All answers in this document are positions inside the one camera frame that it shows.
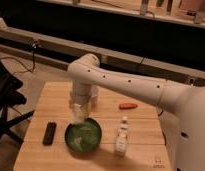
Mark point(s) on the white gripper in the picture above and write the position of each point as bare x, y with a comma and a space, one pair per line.
83, 100

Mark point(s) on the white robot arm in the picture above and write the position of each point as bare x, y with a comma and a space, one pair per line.
187, 102

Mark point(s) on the green ceramic bowl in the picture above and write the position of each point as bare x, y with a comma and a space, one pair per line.
84, 137

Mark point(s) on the white cup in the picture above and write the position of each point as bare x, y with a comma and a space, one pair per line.
94, 96

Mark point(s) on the orange carrot toy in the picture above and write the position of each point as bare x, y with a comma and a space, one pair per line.
126, 106

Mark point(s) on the black remote control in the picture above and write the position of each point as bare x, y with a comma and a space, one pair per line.
49, 133

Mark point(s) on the small white bottle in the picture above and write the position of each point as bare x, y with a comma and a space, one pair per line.
121, 139

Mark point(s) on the wooden table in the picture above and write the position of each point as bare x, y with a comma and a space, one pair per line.
146, 149

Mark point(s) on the black office chair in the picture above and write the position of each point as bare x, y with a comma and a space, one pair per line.
9, 97

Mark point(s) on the long metal rail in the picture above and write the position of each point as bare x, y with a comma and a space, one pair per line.
59, 53

